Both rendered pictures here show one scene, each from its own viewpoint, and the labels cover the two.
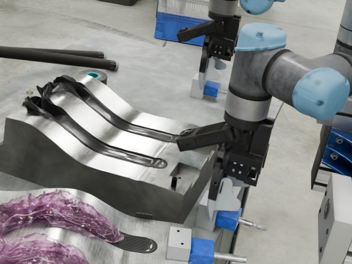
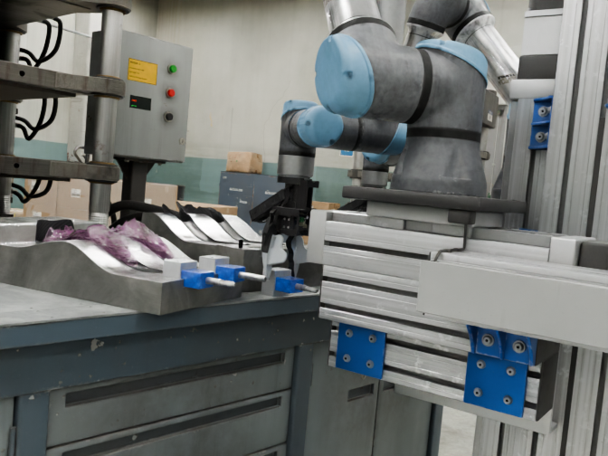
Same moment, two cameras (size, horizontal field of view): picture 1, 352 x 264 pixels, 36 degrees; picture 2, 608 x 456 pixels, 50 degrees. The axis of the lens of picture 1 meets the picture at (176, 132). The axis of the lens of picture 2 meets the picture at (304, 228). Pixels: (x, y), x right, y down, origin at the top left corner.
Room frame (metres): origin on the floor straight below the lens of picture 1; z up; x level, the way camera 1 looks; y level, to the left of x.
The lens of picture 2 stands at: (-0.35, -0.72, 1.03)
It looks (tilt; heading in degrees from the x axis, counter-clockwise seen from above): 4 degrees down; 26
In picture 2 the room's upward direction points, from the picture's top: 5 degrees clockwise
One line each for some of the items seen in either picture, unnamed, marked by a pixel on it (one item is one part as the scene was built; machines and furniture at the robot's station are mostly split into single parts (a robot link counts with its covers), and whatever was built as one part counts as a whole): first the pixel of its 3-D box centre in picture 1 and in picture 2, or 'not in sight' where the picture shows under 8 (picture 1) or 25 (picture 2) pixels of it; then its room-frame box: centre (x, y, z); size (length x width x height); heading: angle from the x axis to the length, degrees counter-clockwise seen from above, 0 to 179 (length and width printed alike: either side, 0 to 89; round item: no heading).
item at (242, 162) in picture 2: not in sight; (244, 162); (7.34, 4.03, 1.26); 0.42 x 0.33 x 0.29; 85
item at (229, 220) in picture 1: (233, 218); (292, 285); (0.84, -0.13, 0.83); 0.13 x 0.05 x 0.05; 75
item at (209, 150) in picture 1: (201, 154); not in sight; (0.98, -0.06, 0.87); 0.05 x 0.05 x 0.04; 74
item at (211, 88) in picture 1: (215, 89); not in sight; (1.41, -0.09, 0.83); 0.13 x 0.05 x 0.05; 79
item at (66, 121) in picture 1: (98, 118); (216, 225); (0.98, 0.16, 0.92); 0.35 x 0.16 x 0.09; 74
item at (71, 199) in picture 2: not in sight; (98, 232); (3.94, 3.35, 0.47); 1.22 x 0.80 x 0.94; 89
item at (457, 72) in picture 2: not in sight; (443, 88); (0.68, -0.44, 1.20); 0.13 x 0.12 x 0.14; 134
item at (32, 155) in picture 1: (92, 134); (213, 244); (0.99, 0.17, 0.87); 0.50 x 0.26 x 0.14; 74
